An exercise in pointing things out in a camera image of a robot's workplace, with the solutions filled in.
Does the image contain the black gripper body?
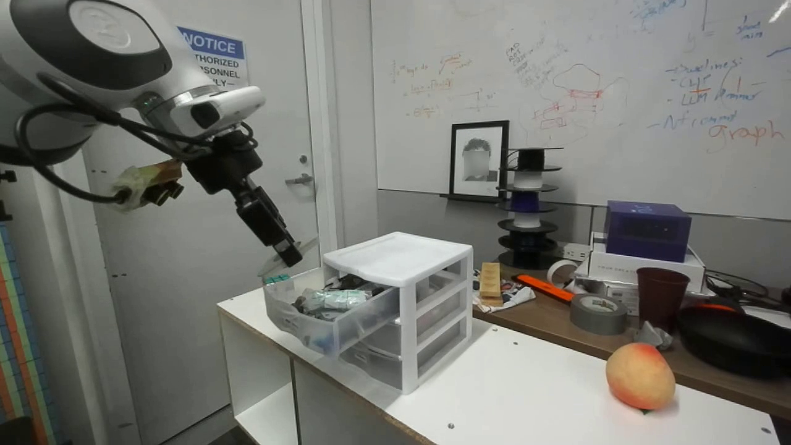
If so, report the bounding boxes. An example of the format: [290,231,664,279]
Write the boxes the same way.
[182,128,266,199]

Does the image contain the clear plastic drawer with label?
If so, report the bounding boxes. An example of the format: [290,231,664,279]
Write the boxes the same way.
[260,261,473,360]

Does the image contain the crinkled grey teal packets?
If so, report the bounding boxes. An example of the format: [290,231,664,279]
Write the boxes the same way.
[290,274,389,324]

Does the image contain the blue white notice sign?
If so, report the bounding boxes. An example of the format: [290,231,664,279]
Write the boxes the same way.
[174,25,247,89]

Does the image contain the white door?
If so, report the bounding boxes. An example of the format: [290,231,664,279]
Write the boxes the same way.
[75,0,326,445]

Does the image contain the black framed picture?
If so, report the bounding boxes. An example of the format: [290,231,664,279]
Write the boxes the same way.
[447,119,510,201]

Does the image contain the tan wooden block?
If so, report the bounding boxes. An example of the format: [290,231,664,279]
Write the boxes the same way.
[476,261,507,305]

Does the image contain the loose white papers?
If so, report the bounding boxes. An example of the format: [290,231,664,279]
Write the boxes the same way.
[468,279,539,316]

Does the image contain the stack of filament spools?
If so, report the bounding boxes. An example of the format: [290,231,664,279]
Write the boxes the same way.
[494,143,565,269]

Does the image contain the striped coloured panel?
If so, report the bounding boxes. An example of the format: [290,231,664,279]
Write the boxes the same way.
[0,220,56,445]

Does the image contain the orange hand tool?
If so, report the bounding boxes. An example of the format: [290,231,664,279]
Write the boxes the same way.
[514,269,576,308]

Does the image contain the brown wooden desk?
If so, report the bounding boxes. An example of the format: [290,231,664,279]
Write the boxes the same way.
[468,263,791,424]

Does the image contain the white cube shelf unit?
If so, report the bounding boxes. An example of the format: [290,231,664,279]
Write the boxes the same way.
[215,283,784,445]

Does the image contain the white cardboard box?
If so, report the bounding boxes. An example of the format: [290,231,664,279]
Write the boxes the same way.
[585,242,706,299]

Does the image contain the dark blue box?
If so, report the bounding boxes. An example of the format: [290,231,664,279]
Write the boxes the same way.
[603,199,695,264]

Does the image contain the dark red cup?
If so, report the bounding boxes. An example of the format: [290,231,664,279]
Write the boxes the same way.
[634,264,692,335]

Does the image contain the peach fruit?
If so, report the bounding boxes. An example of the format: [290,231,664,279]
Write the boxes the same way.
[603,341,677,415]

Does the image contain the black frying pan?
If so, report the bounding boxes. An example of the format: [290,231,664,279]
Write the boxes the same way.
[671,303,791,384]

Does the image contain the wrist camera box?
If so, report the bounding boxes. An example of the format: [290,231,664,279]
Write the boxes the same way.
[112,159,187,214]

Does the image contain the white ring roll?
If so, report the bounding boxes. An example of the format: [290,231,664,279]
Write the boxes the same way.
[544,256,581,292]

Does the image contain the wall whiteboard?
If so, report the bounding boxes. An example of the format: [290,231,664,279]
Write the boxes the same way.
[368,0,791,222]

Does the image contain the grey duct tape roll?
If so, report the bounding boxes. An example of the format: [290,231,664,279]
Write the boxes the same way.
[565,292,633,339]

